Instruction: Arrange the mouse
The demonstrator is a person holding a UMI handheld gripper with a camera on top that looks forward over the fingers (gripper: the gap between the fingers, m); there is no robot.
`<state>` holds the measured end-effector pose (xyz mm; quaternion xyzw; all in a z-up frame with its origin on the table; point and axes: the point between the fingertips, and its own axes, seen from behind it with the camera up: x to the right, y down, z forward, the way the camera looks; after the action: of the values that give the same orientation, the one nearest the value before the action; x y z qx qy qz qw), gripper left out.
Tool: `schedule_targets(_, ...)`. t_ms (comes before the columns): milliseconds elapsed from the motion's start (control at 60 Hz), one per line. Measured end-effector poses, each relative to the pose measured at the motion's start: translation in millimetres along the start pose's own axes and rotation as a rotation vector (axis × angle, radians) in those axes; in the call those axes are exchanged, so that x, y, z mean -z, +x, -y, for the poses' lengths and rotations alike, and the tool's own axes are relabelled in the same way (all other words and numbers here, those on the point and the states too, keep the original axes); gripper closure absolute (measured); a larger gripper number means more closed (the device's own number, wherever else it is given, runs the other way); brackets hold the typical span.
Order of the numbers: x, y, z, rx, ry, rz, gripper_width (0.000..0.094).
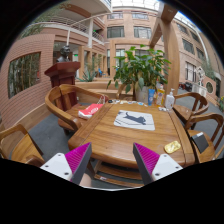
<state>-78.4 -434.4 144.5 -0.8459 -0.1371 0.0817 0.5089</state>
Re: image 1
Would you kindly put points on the yellow liquid bottle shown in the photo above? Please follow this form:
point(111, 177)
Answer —
point(160, 95)

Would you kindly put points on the dark bronze bust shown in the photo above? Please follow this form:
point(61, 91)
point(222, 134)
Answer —
point(64, 51)

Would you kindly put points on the blue canister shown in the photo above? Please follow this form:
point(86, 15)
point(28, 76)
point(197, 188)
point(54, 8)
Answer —
point(151, 93)

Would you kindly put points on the white pump sanitizer bottle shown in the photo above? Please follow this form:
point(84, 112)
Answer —
point(169, 100)

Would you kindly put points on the wooden pillar post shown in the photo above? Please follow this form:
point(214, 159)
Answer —
point(163, 27)

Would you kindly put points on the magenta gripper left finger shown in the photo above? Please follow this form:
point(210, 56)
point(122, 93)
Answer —
point(70, 166)

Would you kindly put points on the wooden chair near right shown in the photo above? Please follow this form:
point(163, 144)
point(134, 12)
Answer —
point(210, 153)

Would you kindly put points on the wooden square table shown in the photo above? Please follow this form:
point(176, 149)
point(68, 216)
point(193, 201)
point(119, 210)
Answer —
point(112, 145)

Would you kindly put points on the gold computer mouse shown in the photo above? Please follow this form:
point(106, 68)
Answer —
point(172, 147)

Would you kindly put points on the green potted plant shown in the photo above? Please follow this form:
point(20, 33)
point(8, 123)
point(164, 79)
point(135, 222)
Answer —
point(136, 72)

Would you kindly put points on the wooden chair near left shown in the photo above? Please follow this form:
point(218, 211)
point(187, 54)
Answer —
point(16, 144)

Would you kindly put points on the wooden chair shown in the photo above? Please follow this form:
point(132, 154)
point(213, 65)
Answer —
point(16, 144)
point(199, 106)
point(210, 153)

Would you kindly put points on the white cat mouse pad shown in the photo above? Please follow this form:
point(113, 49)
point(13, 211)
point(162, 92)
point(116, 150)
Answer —
point(134, 120)

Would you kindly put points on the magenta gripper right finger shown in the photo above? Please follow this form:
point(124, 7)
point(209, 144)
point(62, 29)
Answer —
point(153, 166)

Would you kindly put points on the wooden armchair with bag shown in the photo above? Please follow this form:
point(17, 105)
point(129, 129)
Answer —
point(66, 100)

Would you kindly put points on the black notebook on chair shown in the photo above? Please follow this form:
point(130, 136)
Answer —
point(199, 142)

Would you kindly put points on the dark red wooden pedestal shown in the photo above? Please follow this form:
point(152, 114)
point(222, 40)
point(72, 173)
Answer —
point(62, 73)

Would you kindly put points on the wooden chair far right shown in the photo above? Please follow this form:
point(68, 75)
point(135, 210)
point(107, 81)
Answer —
point(199, 106)

